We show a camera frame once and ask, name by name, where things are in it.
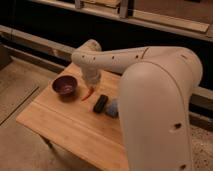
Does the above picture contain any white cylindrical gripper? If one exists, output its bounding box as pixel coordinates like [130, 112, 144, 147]
[81, 67, 101, 89]

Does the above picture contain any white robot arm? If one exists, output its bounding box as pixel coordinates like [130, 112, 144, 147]
[71, 39, 203, 171]

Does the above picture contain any purple ceramic bowl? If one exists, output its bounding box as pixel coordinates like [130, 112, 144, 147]
[52, 75, 78, 96]

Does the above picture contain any black rectangular block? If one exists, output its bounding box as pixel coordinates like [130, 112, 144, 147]
[93, 95, 108, 113]

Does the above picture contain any blue sponge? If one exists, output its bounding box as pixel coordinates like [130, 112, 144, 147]
[106, 100, 118, 118]

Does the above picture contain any wooden table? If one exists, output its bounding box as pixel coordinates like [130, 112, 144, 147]
[16, 64, 129, 171]

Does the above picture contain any metal window rail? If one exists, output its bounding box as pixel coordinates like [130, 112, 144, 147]
[0, 25, 74, 60]

